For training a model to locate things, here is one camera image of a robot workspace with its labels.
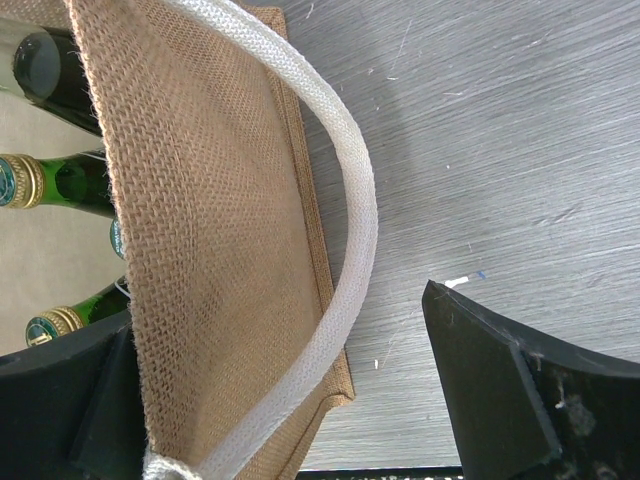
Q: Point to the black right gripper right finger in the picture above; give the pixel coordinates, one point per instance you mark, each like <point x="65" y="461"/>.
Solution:
<point x="526" y="405"/>

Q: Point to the clear Chang soda bottle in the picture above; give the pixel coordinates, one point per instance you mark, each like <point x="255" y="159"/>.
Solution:
<point x="116" y="239"/>

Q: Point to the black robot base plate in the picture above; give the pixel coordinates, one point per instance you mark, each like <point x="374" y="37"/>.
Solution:
<point x="411" y="473"/>

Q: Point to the green Perrier bottle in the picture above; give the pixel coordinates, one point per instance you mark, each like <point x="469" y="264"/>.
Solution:
<point x="62" y="320"/>

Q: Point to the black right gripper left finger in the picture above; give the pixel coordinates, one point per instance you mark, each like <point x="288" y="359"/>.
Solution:
<point x="71" y="408"/>

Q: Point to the Coca-Cola glass bottle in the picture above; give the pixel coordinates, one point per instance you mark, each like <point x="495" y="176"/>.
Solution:
<point x="41" y="65"/>

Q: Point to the brown canvas tote bag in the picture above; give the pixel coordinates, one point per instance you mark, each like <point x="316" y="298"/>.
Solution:
<point x="247" y="200"/>

